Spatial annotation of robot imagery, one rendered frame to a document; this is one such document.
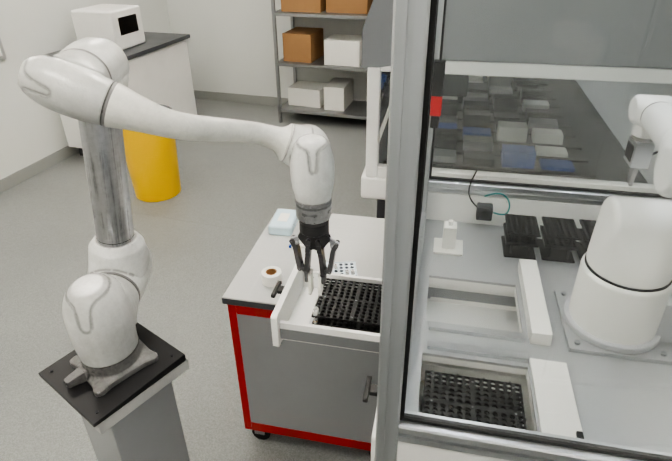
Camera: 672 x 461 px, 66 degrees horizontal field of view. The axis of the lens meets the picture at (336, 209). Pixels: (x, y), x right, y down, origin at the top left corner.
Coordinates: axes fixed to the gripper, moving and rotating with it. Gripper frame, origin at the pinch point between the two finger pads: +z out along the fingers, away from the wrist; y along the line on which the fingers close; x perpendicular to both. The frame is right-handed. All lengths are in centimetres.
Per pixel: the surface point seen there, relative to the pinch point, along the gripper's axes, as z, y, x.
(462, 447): -7, 38, -48
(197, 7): 0, -243, 447
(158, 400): 36, -43, -18
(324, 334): 12.6, 3.7, -6.0
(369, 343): 13.2, 16.0, -6.3
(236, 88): 86, -206, 443
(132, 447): 45, -48, -28
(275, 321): 8.6, -9.3, -8.0
